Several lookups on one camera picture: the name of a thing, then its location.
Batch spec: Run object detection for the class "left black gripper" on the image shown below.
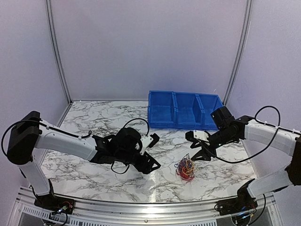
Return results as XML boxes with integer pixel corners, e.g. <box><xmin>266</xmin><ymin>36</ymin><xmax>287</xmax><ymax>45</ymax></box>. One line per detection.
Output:
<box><xmin>116</xmin><ymin>149</ymin><xmax>161</xmax><ymax>175</ymax></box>

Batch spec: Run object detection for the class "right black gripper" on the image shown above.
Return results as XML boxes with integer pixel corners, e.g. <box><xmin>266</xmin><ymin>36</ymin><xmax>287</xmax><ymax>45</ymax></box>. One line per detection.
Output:
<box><xmin>190</xmin><ymin>127</ymin><xmax>236</xmax><ymax>161</ymax></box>

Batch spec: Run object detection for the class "coloured wire bundle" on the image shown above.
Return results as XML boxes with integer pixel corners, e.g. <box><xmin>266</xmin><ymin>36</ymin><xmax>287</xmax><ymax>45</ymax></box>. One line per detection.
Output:
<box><xmin>174</xmin><ymin>153</ymin><xmax>198</xmax><ymax>181</ymax></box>

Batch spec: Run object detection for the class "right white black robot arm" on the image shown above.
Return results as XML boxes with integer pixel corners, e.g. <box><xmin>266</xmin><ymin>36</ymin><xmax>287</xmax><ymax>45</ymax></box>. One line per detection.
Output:
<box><xmin>185</xmin><ymin>106</ymin><xmax>301</xmax><ymax>211</ymax></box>

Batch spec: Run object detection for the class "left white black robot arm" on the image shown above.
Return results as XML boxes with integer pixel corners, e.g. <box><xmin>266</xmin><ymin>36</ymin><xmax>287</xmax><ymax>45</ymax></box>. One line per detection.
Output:
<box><xmin>0</xmin><ymin>111</ymin><xmax>161</xmax><ymax>210</ymax></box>

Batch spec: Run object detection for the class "middle blue storage bin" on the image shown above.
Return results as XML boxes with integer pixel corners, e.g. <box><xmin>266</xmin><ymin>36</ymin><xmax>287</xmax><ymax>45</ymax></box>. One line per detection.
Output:
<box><xmin>174</xmin><ymin>92</ymin><xmax>204</xmax><ymax>129</ymax></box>

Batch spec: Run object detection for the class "blue storage bin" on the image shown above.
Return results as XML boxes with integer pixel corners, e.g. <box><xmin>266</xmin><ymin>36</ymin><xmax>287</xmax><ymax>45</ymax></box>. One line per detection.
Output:
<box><xmin>148</xmin><ymin>90</ymin><xmax>176</xmax><ymax>129</ymax></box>
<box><xmin>174</xmin><ymin>92</ymin><xmax>204</xmax><ymax>129</ymax></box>
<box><xmin>199</xmin><ymin>94</ymin><xmax>223</xmax><ymax>130</ymax></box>

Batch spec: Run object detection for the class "right blue storage bin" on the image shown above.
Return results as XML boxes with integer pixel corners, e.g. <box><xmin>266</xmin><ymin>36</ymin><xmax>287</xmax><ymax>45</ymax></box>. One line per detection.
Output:
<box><xmin>199</xmin><ymin>94</ymin><xmax>223</xmax><ymax>130</ymax></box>

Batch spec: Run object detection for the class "left blue storage bin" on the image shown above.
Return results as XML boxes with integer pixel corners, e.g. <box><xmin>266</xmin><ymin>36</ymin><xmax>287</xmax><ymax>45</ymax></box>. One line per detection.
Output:
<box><xmin>148</xmin><ymin>90</ymin><xmax>176</xmax><ymax>129</ymax></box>

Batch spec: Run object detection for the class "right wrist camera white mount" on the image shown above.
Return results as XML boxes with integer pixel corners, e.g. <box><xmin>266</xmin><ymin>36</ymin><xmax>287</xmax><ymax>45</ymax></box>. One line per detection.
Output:
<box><xmin>185</xmin><ymin>130</ymin><xmax>210</xmax><ymax>142</ymax></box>

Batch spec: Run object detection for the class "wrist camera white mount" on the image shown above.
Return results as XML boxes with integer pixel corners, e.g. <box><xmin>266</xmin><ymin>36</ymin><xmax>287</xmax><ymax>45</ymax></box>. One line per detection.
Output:
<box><xmin>135</xmin><ymin>133</ymin><xmax>160</xmax><ymax>155</ymax></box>
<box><xmin>185</xmin><ymin>130</ymin><xmax>210</xmax><ymax>142</ymax></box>

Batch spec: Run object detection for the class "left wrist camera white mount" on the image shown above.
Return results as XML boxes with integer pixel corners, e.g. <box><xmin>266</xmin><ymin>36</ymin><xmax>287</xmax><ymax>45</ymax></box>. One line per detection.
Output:
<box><xmin>135</xmin><ymin>133</ymin><xmax>160</xmax><ymax>155</ymax></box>

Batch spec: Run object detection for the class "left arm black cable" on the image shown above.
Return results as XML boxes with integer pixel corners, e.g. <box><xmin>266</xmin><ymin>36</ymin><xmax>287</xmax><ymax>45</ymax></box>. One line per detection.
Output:
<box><xmin>111</xmin><ymin>118</ymin><xmax>151</xmax><ymax>174</ymax></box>

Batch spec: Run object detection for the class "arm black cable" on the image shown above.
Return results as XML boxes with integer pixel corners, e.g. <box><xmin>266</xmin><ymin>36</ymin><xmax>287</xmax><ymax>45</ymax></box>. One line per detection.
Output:
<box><xmin>206</xmin><ymin>106</ymin><xmax>282</xmax><ymax>163</ymax></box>
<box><xmin>111</xmin><ymin>118</ymin><xmax>151</xmax><ymax>174</ymax></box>

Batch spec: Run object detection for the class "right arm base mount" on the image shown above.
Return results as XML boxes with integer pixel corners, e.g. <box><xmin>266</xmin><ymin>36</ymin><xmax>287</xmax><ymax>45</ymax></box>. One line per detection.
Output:
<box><xmin>214</xmin><ymin>196</ymin><xmax>258</xmax><ymax>216</ymax></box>

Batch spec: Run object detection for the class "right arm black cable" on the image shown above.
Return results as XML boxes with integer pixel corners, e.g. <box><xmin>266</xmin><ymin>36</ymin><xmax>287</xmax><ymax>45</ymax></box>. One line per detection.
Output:
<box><xmin>206</xmin><ymin>106</ymin><xmax>282</xmax><ymax>163</ymax></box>

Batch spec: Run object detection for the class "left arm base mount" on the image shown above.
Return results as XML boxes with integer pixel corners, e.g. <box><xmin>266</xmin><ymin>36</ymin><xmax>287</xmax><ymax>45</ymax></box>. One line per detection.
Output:
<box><xmin>34</xmin><ymin>194</ymin><xmax>75</xmax><ymax>214</ymax></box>

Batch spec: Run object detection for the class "aluminium front rail frame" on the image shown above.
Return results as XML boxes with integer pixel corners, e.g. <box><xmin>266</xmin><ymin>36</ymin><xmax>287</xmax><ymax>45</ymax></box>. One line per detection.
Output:
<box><xmin>7</xmin><ymin>186</ymin><xmax>286</xmax><ymax>226</ymax></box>

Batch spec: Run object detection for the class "right aluminium corner post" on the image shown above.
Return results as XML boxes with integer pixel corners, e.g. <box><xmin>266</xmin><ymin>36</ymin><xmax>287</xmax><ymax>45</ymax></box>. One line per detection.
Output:
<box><xmin>223</xmin><ymin>0</ymin><xmax>253</xmax><ymax>105</ymax></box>

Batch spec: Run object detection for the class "aluminium corner post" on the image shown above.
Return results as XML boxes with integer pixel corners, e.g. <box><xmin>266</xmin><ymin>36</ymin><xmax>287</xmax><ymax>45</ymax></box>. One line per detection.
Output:
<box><xmin>223</xmin><ymin>0</ymin><xmax>253</xmax><ymax>105</ymax></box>
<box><xmin>45</xmin><ymin>0</ymin><xmax>72</xmax><ymax>105</ymax></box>

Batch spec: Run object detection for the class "left aluminium corner post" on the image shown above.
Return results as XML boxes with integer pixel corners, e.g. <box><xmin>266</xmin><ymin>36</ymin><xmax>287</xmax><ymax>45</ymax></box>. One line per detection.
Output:
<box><xmin>45</xmin><ymin>0</ymin><xmax>72</xmax><ymax>105</ymax></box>

